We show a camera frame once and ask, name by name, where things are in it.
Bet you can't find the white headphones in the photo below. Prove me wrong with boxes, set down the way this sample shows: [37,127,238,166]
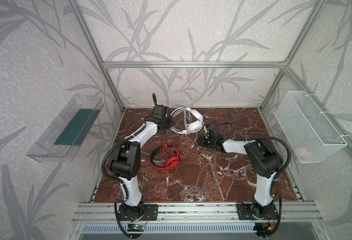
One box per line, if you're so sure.
[171,107,204,135]

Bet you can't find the red headphone cable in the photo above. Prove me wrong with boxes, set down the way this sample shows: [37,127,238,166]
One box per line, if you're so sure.
[158,143,181,170]

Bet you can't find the red black headphones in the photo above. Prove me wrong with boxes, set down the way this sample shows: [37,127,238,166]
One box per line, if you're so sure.
[149,144,182,171]

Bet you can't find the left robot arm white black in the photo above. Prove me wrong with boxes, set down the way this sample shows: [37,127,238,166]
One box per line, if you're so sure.
[102,94,174,220]

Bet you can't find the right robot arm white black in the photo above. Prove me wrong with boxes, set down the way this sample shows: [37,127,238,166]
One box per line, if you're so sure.
[197,125,291,220]

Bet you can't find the pink object in basket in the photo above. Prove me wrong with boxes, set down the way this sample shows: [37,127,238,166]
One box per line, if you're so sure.
[295,147,309,158]

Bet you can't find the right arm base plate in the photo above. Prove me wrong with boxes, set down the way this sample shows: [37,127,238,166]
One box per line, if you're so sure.
[236,201,279,220]

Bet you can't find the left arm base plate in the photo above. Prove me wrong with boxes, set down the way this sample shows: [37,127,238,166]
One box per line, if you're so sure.
[118,204,159,221]

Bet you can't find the white wire mesh basket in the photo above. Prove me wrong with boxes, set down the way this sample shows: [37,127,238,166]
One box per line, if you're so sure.
[274,91,348,164]

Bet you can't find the clear plastic wall tray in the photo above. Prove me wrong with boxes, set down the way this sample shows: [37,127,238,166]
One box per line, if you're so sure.
[27,94,104,163]

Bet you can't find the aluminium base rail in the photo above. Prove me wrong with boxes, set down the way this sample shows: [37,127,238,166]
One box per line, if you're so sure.
[71,202,323,224]

